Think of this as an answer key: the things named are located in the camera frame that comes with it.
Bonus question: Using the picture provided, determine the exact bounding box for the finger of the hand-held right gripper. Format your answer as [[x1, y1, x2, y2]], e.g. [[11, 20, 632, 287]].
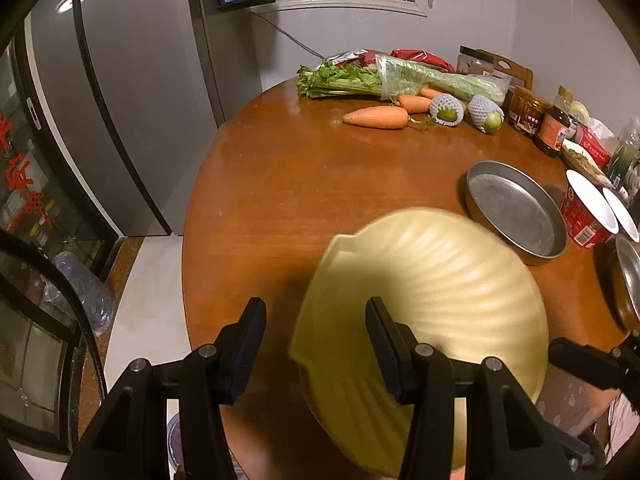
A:
[[548, 337, 626, 392], [542, 417, 607, 468]]

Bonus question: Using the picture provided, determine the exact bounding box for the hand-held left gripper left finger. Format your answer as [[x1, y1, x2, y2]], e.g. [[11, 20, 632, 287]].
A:
[[60, 297, 268, 480]]

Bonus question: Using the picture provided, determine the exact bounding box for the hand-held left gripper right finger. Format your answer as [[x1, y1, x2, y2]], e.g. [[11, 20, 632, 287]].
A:
[[365, 296, 608, 480]]

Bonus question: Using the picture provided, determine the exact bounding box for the stainless steel bowl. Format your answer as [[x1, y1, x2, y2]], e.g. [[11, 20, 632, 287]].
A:
[[612, 235, 640, 331]]

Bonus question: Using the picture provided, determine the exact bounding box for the yellow ribbed bowl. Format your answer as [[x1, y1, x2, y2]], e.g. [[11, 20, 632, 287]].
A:
[[289, 208, 550, 478]]

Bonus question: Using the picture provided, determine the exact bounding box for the round metal pan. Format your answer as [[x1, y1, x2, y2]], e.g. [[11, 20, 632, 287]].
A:
[[465, 160, 568, 267]]

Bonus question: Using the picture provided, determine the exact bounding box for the plastic bag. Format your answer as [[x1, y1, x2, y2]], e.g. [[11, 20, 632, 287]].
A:
[[42, 250, 118, 337]]

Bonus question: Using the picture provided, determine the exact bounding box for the clear bottle with green liquid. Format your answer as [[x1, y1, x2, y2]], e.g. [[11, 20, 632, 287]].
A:
[[607, 117, 640, 192]]

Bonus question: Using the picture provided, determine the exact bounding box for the white plate of green beans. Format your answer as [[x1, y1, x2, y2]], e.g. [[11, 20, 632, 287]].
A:
[[560, 139, 614, 187]]

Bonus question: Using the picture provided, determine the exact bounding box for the red tissue pack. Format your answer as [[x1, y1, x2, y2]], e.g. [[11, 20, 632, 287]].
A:
[[575, 117, 619, 168]]

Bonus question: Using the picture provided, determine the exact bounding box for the brown sauce bottle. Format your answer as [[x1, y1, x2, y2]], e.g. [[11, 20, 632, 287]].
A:
[[535, 85, 574, 157]]

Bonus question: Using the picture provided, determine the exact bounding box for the large carrot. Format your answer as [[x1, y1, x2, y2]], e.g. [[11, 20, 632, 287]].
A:
[[343, 106, 410, 130]]

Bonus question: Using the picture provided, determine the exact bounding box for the glass door display cabinet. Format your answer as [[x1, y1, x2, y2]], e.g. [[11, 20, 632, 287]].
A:
[[0, 30, 126, 461]]

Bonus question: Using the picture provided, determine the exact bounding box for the green fruit in foam net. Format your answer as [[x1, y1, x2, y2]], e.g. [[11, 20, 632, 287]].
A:
[[430, 92, 465, 127], [467, 94, 505, 134]]

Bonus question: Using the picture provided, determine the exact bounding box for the medium carrot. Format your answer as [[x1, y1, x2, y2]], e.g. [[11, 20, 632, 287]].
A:
[[395, 94, 432, 114]]

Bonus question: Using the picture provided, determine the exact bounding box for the chili sauce jar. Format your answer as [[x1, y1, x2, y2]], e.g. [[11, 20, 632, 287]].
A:
[[506, 85, 550, 139]]

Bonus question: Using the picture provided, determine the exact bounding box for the celery bunch in plastic bag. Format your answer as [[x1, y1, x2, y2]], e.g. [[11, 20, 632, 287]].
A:
[[297, 55, 507, 107]]

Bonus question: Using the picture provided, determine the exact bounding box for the grey refrigerator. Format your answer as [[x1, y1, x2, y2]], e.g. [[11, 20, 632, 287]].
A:
[[25, 0, 261, 238]]

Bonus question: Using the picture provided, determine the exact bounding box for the red snack bag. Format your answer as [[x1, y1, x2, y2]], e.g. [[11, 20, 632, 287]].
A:
[[390, 49, 453, 72]]

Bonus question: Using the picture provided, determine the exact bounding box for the clear plastic jar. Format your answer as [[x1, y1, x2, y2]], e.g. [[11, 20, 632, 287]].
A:
[[456, 46, 497, 77]]

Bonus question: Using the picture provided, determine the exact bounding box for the wall cable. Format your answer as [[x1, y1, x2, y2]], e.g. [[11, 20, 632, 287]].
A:
[[250, 10, 327, 59]]

